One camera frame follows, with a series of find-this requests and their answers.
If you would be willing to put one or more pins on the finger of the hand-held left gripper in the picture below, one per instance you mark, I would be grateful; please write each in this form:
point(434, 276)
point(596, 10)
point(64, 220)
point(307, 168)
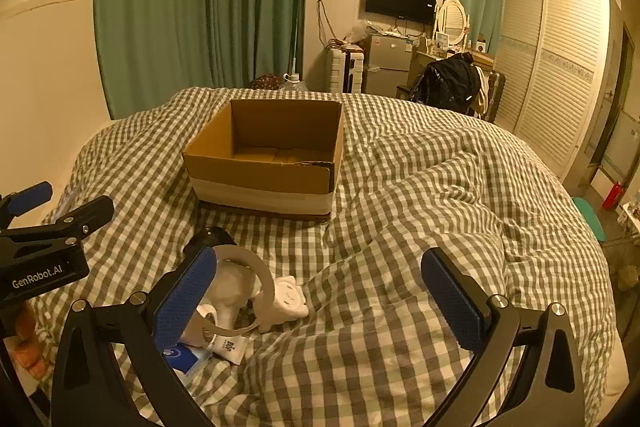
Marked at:
point(82, 218)
point(31, 197)

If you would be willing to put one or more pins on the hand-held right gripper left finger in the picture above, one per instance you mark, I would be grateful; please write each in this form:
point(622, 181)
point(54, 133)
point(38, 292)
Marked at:
point(185, 302)

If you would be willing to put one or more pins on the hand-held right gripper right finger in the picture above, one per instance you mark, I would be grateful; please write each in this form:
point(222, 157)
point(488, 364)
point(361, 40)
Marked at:
point(455, 302)

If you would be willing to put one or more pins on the white cloth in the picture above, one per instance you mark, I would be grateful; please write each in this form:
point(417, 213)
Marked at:
point(227, 289)

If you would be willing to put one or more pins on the white cream tube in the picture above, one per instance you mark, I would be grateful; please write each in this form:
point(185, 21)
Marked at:
point(227, 349)

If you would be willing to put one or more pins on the white cat-shaped power strip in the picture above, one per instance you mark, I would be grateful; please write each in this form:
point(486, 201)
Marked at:
point(287, 304)

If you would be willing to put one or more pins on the brown cardboard box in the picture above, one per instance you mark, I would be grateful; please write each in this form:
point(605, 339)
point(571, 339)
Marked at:
point(260, 179)

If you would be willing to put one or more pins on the person's left hand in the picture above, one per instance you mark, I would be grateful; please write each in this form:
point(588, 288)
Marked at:
point(27, 347)

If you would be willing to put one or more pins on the blue packet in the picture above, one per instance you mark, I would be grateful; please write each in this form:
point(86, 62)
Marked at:
point(182, 357)

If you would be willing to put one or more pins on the checkered blanket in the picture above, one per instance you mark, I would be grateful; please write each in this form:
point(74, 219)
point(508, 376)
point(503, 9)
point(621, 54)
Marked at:
point(400, 187)

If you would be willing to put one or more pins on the teal stool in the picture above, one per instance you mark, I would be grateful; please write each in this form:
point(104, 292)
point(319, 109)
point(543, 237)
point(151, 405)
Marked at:
point(590, 219)

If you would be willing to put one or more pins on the red fire extinguisher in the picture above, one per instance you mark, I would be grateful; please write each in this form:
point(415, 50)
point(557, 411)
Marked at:
point(612, 197)

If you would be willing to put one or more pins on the wooden chair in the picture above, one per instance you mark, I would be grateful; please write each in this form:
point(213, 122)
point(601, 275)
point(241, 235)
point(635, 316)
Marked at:
point(496, 97)

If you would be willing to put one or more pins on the black jacket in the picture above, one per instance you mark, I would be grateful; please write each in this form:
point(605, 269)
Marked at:
point(447, 84)

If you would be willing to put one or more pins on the brown patterned basket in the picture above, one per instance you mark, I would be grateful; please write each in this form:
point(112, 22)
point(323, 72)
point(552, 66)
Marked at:
point(265, 82)

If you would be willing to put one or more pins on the wide green curtain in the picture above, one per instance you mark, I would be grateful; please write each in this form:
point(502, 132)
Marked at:
point(175, 7)

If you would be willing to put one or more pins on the silver small fridge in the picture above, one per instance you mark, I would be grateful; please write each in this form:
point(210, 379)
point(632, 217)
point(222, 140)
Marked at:
point(387, 67)

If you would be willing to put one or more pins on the clear water jug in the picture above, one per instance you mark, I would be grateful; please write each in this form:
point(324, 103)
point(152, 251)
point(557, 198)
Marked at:
point(294, 83)

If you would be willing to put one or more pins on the wooden dressing table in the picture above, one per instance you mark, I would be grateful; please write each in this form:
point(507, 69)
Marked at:
point(422, 59)

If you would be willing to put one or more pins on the white louvered wardrobe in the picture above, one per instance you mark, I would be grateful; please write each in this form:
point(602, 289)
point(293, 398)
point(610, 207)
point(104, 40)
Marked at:
point(555, 72)

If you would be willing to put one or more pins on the white suitcase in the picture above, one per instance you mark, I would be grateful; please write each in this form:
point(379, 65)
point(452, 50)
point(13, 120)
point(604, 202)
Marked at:
point(345, 69)

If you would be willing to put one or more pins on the white oval mirror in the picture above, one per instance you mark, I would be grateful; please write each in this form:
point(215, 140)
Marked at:
point(453, 21)

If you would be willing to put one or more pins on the clear plastic bag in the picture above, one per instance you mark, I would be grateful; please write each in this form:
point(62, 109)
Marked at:
point(361, 32)

